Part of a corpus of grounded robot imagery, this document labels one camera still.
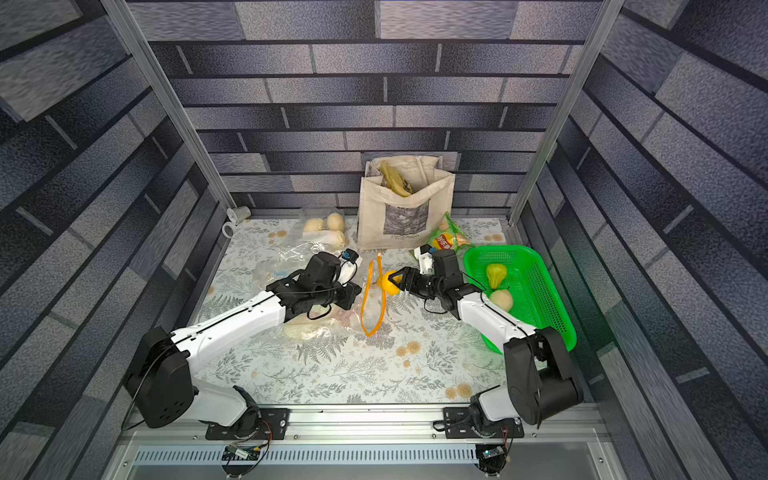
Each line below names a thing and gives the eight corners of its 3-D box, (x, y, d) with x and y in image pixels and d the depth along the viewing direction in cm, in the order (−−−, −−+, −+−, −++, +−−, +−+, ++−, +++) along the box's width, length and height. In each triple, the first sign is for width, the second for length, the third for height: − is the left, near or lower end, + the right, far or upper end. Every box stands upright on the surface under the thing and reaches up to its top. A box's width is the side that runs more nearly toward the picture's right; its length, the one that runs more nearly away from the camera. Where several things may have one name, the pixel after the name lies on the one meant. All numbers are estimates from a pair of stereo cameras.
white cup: (231, 226, 119) (225, 218, 115) (230, 216, 122) (225, 208, 118) (252, 220, 121) (247, 212, 117) (250, 211, 124) (246, 202, 120)
